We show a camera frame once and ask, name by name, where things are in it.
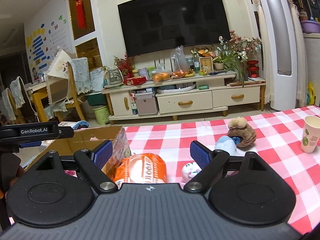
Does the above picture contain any red vase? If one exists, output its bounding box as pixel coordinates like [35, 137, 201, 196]
[247, 60, 259, 78]

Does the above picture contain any paper cup green print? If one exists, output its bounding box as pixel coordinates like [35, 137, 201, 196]
[300, 115, 320, 153]

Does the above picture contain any white printed box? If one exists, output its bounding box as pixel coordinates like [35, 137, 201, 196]
[59, 121, 81, 130]

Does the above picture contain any framed picture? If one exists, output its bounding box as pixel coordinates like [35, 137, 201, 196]
[199, 57, 214, 75]

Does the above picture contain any potted flower plant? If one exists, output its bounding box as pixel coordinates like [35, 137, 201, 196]
[213, 30, 262, 85]

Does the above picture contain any brown plush monkey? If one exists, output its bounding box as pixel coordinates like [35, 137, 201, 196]
[227, 116, 257, 148]

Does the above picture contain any cream TV cabinet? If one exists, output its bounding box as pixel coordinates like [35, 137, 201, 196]
[102, 72, 266, 122]

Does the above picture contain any bag of oranges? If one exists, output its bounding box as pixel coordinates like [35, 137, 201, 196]
[151, 69, 171, 83]

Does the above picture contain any white tower air conditioner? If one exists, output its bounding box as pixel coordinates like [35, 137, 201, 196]
[260, 0, 308, 111]

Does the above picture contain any black flat television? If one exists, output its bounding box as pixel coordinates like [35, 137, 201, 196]
[118, 0, 230, 56]

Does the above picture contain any pink checkered tablecloth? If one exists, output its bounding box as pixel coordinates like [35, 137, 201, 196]
[7, 104, 320, 235]

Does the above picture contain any clear patterned plastic bag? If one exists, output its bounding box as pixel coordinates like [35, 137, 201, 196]
[101, 126, 131, 179]

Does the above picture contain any purple basin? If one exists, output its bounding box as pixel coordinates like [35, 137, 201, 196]
[300, 21, 320, 34]

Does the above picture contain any orange plastic bread bag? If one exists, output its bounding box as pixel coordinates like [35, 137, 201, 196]
[113, 153, 167, 188]

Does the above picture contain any yellow detergent bottle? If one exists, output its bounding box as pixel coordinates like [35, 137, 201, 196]
[307, 81, 316, 105]

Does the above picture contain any light blue knitted toy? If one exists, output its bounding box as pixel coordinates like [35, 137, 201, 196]
[215, 135, 241, 156]

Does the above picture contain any green waste bin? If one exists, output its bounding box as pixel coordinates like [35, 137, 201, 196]
[92, 105, 110, 125]

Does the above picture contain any wooden chair with lace cover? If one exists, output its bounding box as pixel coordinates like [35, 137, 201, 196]
[28, 62, 86, 122]

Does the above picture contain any cardboard box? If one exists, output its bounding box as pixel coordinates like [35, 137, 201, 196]
[25, 126, 108, 170]

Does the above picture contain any red berry plant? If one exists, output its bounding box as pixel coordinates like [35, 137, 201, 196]
[114, 53, 135, 79]

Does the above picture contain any pink storage box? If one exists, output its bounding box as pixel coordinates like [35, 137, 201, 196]
[135, 94, 158, 116]

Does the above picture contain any red gift box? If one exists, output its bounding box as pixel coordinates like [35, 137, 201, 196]
[124, 76, 147, 86]

